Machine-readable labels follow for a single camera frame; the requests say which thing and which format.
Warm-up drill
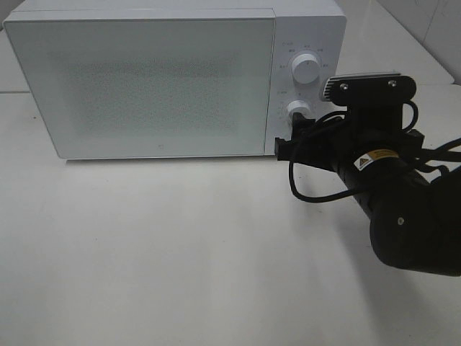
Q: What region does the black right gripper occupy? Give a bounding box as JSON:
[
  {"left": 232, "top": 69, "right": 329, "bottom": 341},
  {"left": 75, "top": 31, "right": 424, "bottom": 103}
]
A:
[{"left": 274, "top": 112, "right": 424, "bottom": 177}]

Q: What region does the white microwave door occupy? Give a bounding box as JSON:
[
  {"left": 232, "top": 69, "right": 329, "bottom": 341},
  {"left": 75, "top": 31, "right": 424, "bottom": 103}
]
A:
[{"left": 6, "top": 19, "right": 274, "bottom": 159}]

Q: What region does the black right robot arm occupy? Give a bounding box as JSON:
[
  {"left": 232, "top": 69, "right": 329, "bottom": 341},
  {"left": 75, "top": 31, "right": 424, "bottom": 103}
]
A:
[{"left": 275, "top": 111, "right": 460, "bottom": 277}]

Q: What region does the white microwave oven body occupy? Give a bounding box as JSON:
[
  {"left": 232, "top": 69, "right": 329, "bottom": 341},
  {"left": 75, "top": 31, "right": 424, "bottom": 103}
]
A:
[{"left": 3, "top": 1, "right": 346, "bottom": 156}]

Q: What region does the white timer knob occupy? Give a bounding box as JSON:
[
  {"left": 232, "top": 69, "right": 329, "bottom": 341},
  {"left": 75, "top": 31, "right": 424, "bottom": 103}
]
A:
[{"left": 285, "top": 99, "right": 311, "bottom": 119}]

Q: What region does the upper white power knob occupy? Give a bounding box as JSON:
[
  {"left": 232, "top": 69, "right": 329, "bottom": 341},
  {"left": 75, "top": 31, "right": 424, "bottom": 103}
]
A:
[{"left": 291, "top": 51, "right": 321, "bottom": 84}]

